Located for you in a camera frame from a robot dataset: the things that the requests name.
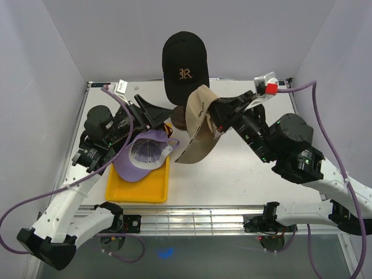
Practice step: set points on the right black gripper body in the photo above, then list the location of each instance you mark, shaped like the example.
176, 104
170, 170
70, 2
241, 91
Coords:
239, 104

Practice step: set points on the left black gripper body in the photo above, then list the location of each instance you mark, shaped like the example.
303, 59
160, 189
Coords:
122, 125

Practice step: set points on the beige baseball cap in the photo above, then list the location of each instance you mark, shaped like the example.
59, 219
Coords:
200, 126

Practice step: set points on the black cap gold R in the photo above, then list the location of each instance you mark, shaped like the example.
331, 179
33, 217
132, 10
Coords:
184, 65

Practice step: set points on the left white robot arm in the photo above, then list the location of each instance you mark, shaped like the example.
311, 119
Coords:
54, 238

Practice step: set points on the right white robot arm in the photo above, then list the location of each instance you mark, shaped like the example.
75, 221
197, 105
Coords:
288, 143

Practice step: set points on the dark wooden round stand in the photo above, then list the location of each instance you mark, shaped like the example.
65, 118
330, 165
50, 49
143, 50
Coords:
178, 118

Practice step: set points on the purple baseball cap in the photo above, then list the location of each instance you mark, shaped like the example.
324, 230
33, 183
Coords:
147, 152

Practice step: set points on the yellow plastic tray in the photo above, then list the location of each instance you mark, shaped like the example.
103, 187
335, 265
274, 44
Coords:
151, 189

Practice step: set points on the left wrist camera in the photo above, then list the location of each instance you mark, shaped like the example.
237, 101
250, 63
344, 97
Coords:
120, 90

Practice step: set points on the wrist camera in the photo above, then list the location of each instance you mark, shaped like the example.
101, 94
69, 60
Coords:
120, 90
266, 87

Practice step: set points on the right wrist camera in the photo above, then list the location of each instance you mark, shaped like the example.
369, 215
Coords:
266, 87

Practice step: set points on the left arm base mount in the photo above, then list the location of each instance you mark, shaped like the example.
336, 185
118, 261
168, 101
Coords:
130, 223

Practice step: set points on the aluminium frame rail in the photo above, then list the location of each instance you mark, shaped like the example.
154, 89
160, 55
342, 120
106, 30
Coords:
211, 243

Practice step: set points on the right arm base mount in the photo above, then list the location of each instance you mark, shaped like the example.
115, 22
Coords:
254, 223

